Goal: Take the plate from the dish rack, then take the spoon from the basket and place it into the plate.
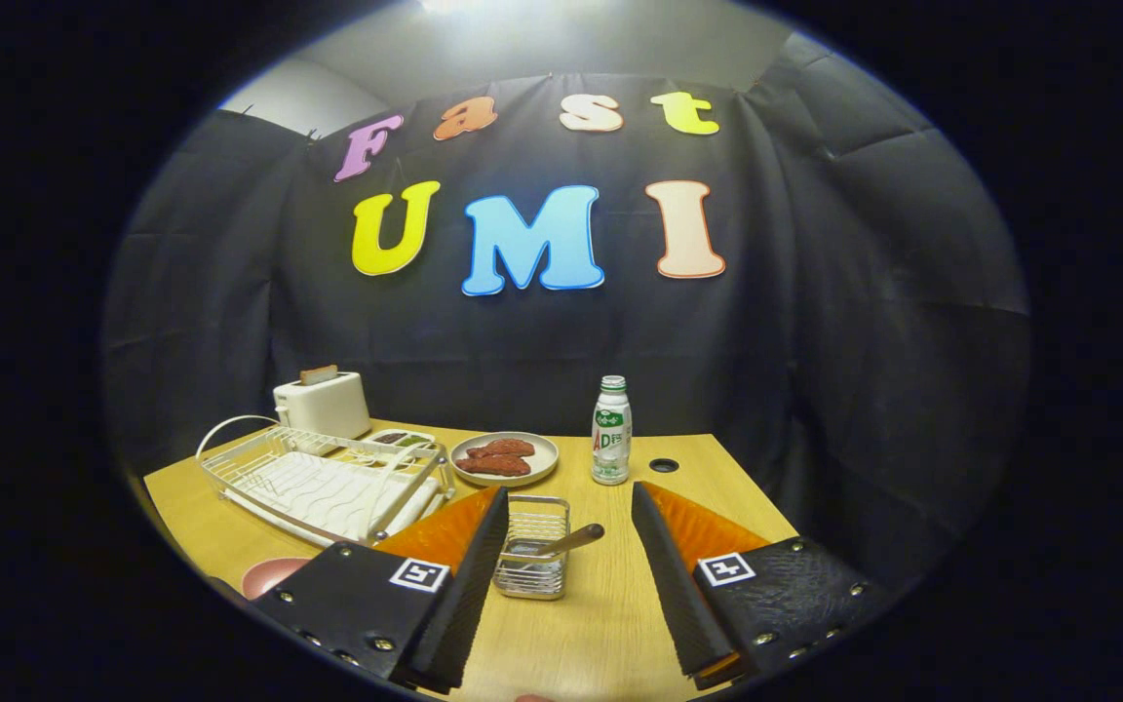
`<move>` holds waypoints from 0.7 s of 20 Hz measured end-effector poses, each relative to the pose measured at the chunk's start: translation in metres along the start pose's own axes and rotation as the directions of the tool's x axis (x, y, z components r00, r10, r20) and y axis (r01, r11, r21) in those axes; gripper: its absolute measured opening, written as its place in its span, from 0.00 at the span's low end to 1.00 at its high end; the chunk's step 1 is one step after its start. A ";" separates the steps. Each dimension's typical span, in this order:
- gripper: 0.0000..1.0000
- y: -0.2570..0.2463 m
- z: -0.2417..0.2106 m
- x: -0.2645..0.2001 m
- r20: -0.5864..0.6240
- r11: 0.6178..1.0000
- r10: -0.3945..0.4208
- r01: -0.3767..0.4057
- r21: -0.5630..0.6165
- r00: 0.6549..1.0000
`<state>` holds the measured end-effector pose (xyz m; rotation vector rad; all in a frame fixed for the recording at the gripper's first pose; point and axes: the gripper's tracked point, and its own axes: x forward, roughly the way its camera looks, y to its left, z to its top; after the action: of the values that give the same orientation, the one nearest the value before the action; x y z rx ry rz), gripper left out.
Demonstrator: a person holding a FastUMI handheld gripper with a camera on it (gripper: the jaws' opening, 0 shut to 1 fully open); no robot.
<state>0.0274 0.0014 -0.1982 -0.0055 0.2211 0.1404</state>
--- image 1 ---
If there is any white drink bottle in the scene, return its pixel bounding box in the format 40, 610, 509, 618
591, 375, 634, 487

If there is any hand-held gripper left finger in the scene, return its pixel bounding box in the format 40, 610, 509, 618
252, 486, 511, 696

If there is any wooden-handled spoon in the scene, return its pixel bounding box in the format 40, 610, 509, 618
513, 524, 606, 562

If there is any beige round plate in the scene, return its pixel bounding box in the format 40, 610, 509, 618
449, 431, 561, 488

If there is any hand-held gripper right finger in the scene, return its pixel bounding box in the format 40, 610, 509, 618
630, 481, 899, 691

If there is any white divided tray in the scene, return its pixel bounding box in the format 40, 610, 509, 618
362, 428, 438, 451

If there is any white wire dish rack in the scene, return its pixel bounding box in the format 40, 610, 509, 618
196, 414, 457, 549

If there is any metal wire basket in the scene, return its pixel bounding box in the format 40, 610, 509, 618
492, 494, 572, 601

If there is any pink plate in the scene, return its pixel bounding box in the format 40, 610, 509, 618
241, 557, 314, 602

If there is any white toaster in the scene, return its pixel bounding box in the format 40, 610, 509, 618
272, 370, 372, 442

